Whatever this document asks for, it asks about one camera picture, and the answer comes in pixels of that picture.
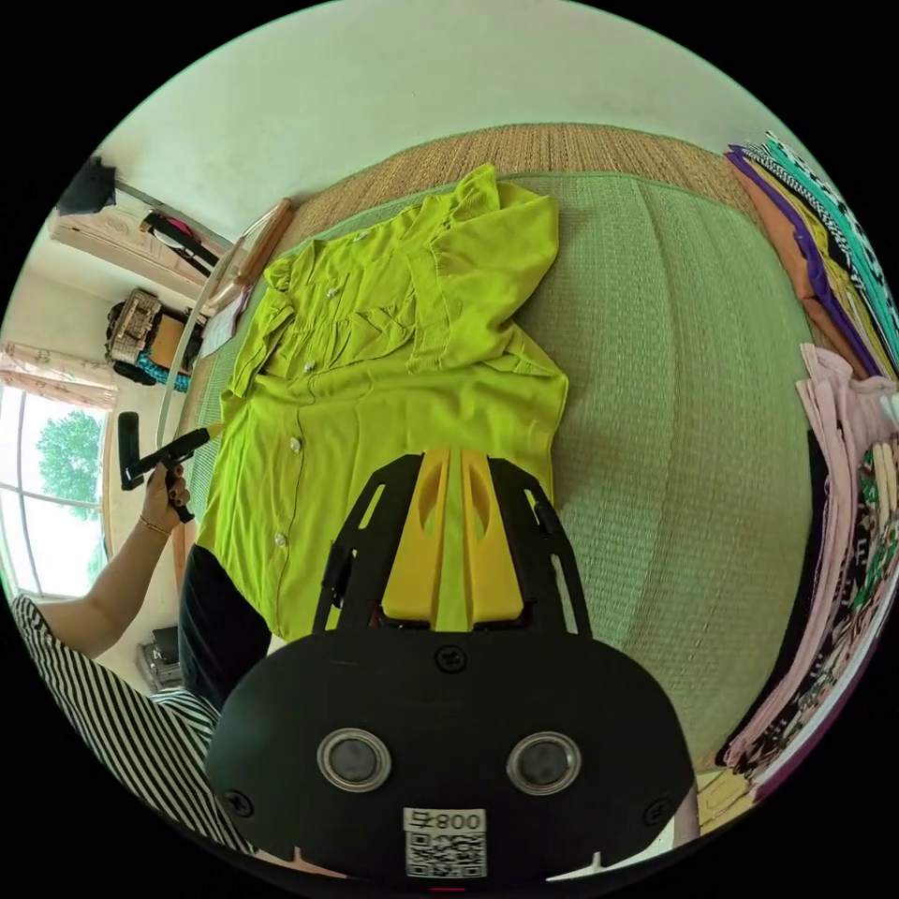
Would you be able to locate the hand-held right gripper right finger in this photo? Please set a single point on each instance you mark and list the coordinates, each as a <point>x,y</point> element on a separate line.
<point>495,562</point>

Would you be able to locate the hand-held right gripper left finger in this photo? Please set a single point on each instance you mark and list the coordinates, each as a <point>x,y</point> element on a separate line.
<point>411,562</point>

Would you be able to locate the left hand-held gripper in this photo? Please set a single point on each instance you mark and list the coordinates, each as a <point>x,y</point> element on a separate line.
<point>172,453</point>

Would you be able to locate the lime green short sleeve shirt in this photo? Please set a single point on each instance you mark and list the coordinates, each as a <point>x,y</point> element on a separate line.
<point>365,393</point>

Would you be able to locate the person's left forearm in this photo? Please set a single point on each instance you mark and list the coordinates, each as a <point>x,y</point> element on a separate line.
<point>105,583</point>

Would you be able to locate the person's left hand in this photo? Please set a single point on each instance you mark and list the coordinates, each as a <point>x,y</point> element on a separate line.
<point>168,502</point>

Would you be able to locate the woven basket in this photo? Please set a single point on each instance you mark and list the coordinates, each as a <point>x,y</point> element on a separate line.
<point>133,323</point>

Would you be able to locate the pink patterned curtain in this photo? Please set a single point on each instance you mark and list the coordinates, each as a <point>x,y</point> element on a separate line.
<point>56,376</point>

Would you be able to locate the window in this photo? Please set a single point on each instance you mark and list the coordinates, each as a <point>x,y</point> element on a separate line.
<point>56,492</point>

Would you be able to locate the wooden cupboard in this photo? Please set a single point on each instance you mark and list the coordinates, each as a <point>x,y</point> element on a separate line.
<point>133,239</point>

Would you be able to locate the bed with green woven mat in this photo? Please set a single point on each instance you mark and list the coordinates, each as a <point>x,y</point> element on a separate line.
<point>674,456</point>

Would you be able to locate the person's body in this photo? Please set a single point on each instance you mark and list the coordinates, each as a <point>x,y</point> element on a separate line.
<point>140,730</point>

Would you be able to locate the pile of clothes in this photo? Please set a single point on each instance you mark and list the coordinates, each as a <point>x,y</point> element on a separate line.
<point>843,492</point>

